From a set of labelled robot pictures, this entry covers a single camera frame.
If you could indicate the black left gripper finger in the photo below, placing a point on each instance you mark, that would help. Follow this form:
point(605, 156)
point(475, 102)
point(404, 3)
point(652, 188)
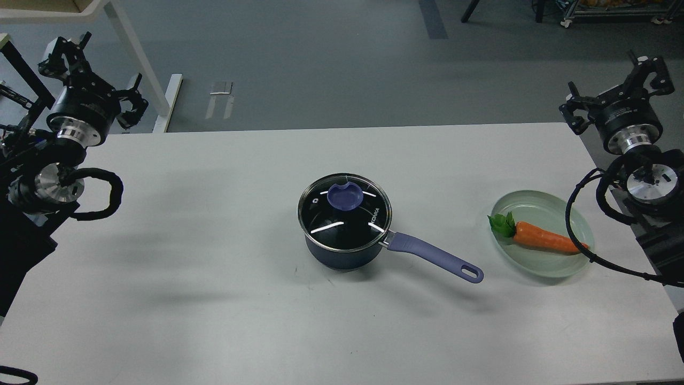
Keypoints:
point(138, 104)
point(64, 60)

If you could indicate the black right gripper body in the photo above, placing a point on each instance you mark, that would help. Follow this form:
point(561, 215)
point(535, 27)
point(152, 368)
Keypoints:
point(625, 121)

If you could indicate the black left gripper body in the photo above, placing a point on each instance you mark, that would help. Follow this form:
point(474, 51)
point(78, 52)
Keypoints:
point(84, 112)

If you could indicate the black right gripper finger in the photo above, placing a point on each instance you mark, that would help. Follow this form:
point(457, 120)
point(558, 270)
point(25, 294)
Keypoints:
point(578, 111)
point(649, 78)

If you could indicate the dark blue saucepan purple handle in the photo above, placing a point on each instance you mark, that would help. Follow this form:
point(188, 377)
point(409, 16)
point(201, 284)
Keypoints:
point(398, 242)

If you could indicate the glass pot lid purple knob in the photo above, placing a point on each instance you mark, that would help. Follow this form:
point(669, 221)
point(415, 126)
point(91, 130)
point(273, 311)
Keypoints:
point(344, 212)

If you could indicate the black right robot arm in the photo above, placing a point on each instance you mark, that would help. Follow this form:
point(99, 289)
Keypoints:
point(643, 185)

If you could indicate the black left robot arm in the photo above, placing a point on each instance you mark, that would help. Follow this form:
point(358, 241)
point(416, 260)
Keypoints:
point(43, 181)

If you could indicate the black metal stand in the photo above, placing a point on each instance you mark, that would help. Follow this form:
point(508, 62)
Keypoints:
point(33, 109)

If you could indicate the wheeled metal cart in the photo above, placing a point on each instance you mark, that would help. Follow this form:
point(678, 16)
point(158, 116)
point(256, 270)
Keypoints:
point(656, 12)

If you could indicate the pale green plate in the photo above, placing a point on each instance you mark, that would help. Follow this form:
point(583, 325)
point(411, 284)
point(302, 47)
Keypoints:
point(545, 211)

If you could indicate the orange toy carrot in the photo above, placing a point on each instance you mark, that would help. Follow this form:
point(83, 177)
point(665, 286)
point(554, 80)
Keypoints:
point(529, 235)

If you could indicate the white desk frame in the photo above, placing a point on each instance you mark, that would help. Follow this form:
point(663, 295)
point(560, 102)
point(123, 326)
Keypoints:
point(72, 12)

